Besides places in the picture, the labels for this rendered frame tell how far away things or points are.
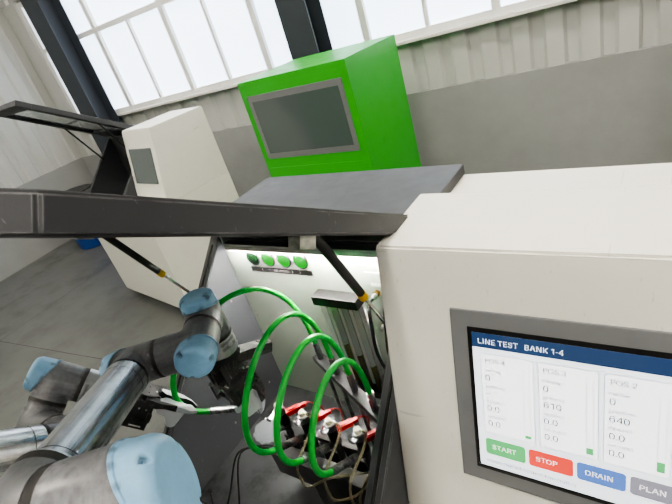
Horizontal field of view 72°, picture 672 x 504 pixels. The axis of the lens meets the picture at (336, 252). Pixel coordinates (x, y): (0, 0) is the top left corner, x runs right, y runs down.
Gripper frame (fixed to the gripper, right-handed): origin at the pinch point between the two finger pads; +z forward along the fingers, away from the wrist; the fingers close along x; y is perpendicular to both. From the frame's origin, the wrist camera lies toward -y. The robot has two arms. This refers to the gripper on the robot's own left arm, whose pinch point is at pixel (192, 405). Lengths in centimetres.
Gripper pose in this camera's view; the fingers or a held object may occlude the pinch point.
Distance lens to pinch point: 122.8
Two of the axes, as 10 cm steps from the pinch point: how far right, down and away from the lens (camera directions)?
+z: 8.7, 3.7, 3.3
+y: -4.0, 9.2, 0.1
